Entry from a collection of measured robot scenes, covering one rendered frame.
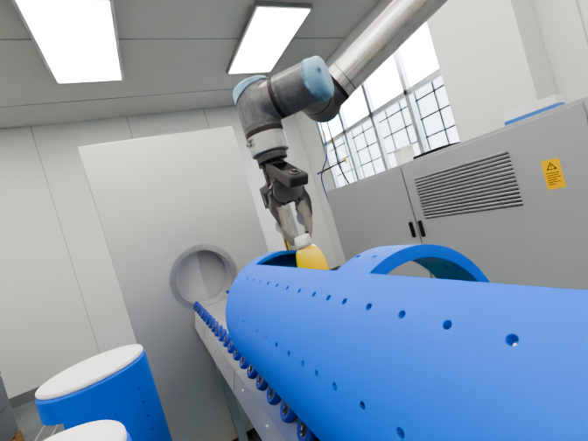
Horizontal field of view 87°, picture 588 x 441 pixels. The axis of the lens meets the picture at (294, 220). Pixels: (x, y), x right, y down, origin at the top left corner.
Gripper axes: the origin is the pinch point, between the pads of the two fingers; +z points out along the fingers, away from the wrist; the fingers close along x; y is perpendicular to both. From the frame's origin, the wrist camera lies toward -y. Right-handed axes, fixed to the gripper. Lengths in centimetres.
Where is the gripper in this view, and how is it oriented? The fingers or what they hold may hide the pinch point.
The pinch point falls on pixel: (301, 236)
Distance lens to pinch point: 70.7
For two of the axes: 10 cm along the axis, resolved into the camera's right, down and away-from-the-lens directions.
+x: -8.6, 2.8, -4.3
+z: 3.0, 9.5, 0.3
